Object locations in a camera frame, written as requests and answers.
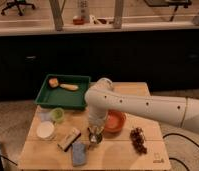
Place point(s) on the green plastic cup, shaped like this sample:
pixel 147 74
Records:
pixel 57 115

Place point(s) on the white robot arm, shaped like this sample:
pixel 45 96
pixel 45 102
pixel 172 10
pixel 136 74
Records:
pixel 177 111

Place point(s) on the toy bread roll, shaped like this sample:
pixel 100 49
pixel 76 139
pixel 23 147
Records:
pixel 53 82

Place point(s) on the black office chair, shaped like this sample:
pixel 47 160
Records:
pixel 18 4

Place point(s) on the wooden block eraser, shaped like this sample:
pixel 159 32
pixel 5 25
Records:
pixel 67 141

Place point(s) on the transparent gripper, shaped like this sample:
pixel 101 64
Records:
pixel 95 130

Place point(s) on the toy grape bunch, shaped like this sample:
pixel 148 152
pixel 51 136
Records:
pixel 137 139

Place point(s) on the red object on shelf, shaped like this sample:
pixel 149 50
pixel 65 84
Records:
pixel 78 21

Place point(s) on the orange bowl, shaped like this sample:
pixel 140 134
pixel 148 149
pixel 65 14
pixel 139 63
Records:
pixel 115 121

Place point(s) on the green plastic tray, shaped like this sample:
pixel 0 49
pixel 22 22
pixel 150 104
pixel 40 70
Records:
pixel 49 97

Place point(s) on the blue sponge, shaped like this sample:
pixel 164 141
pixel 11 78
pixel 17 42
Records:
pixel 78 154

